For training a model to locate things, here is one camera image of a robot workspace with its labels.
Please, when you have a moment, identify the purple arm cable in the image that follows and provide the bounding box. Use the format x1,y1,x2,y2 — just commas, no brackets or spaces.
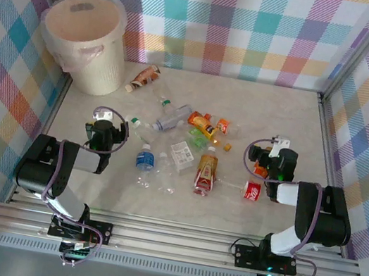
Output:
30,97,134,273
223,134,339,276

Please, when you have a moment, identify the aluminium side rail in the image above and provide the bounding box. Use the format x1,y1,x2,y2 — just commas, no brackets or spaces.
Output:
6,68,75,211
292,92,369,258

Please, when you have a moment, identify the green label plastic bottle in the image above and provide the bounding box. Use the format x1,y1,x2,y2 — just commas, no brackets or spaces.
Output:
184,126,211,153

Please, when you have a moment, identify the cream plastic bin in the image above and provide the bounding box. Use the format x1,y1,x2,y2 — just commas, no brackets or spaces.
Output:
32,0,138,101

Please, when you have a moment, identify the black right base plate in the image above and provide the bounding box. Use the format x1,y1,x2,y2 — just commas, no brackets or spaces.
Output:
230,242,301,276

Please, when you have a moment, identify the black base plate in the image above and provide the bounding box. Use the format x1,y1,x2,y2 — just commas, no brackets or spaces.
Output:
230,242,301,276
46,213,115,248

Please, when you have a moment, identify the brown label plastic bottle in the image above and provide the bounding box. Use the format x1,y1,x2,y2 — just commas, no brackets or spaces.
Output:
124,60,163,98

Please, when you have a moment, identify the blue label water bottle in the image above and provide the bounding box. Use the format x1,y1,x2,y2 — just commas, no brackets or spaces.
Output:
130,141,161,189

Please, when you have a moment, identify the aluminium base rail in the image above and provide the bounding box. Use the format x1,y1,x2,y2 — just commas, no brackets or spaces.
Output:
0,189,369,276

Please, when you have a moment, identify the clear bottle white cap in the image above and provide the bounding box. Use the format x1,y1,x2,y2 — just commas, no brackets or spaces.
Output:
152,151,183,195

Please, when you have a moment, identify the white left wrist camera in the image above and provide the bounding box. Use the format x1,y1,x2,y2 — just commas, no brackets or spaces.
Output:
91,107,115,125

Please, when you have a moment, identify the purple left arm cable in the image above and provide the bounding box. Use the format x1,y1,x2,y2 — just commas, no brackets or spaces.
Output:
30,97,134,273

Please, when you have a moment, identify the orange juice bottle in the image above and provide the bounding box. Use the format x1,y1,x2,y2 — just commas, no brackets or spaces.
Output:
183,109,227,149

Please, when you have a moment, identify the pink plastic bin liner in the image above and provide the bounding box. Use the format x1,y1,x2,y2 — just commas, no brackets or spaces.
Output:
34,0,131,80

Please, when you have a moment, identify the red gold label bottle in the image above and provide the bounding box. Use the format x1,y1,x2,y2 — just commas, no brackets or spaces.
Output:
191,144,223,199

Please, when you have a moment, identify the grey slotted cable duct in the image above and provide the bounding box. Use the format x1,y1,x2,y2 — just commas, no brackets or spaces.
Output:
0,229,261,276

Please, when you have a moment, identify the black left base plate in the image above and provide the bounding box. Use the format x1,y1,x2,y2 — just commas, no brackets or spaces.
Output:
46,213,115,248

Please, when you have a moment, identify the clear bottle green neck ring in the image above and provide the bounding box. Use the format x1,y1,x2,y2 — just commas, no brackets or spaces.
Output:
121,114,162,146

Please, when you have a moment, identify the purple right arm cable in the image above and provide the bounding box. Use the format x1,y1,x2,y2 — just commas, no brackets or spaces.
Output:
223,134,339,276

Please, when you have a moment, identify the small orange label bottle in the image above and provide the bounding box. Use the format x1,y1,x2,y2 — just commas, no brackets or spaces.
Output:
206,113,242,137

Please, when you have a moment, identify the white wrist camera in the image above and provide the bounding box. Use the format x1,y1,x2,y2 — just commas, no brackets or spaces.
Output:
268,133,293,161
91,107,115,125

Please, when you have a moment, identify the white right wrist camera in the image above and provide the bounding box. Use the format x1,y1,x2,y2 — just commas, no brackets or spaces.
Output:
268,133,293,161

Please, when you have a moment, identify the orange crushed plastic bottle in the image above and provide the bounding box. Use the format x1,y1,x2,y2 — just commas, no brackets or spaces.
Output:
251,159,272,179

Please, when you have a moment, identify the large clear bluish bottle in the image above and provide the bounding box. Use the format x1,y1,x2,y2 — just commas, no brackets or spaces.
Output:
152,99,194,137

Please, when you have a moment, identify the small clear bottle green cap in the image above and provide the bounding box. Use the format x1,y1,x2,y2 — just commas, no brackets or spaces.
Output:
154,94,178,118

